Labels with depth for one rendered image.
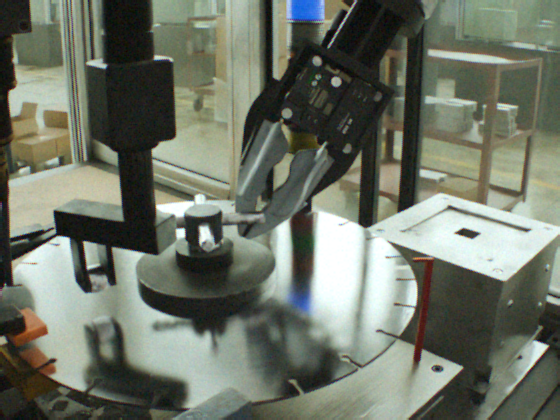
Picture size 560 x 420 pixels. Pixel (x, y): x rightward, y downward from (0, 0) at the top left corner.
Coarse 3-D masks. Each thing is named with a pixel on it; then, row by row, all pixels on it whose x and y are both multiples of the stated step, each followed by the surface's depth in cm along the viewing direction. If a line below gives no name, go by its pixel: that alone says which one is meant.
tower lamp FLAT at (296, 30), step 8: (288, 24) 67; (296, 24) 66; (304, 24) 66; (312, 24) 66; (320, 24) 67; (288, 32) 68; (296, 32) 67; (304, 32) 66; (312, 32) 66; (320, 32) 67; (288, 40) 68; (296, 40) 67; (312, 40) 67; (320, 40) 67
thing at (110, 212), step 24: (120, 168) 36; (144, 168) 36; (144, 192) 36; (72, 216) 38; (96, 216) 38; (120, 216) 38; (144, 216) 37; (168, 216) 38; (72, 240) 40; (96, 240) 38; (120, 240) 38; (144, 240) 37; (168, 240) 38
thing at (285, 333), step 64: (64, 256) 50; (128, 256) 50; (320, 256) 50; (384, 256) 50; (64, 320) 40; (128, 320) 40; (192, 320) 41; (256, 320) 41; (320, 320) 41; (384, 320) 41; (64, 384) 33; (128, 384) 34; (192, 384) 34; (256, 384) 34; (320, 384) 34
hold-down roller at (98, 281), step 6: (90, 270) 41; (96, 270) 41; (102, 270) 41; (90, 276) 40; (96, 276) 41; (102, 276) 41; (90, 282) 41; (96, 282) 41; (102, 282) 41; (90, 288) 41; (96, 288) 41; (102, 288) 41
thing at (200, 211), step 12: (204, 204) 46; (180, 216) 45; (192, 216) 44; (204, 216) 44; (216, 216) 44; (228, 216) 45; (240, 216) 46; (252, 216) 46; (264, 216) 46; (180, 228) 45; (192, 228) 44; (204, 228) 43; (216, 228) 45; (192, 240) 45; (204, 240) 41; (216, 240) 45
